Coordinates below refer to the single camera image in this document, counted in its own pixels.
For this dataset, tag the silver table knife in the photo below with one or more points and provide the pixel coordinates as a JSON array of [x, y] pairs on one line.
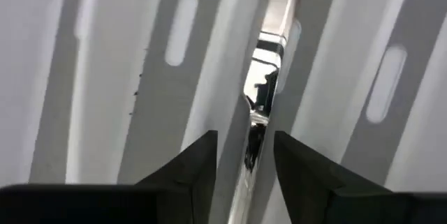
[[256, 143]]

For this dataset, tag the white cutlery tray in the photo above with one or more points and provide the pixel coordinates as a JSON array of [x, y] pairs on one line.
[[104, 77]]

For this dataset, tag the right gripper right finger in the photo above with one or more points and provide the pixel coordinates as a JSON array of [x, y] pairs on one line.
[[349, 203]]

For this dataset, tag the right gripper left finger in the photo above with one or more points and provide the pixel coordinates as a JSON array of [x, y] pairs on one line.
[[157, 199]]

